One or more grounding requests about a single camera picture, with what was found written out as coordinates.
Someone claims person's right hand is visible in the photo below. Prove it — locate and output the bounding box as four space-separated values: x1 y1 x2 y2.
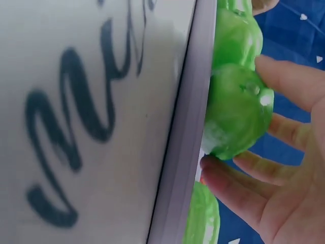
200 55 325 244

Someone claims green toy apple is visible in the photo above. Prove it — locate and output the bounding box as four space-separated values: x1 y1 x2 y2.
203 63 276 161

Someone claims ribbed green toy vegetable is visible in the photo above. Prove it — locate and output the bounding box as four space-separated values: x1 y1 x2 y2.
182 181 220 244

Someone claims green toy bell pepper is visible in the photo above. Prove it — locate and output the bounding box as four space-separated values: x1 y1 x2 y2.
212 0 264 71

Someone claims white box with black lettering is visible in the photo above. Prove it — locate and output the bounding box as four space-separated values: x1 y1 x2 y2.
0 0 219 244

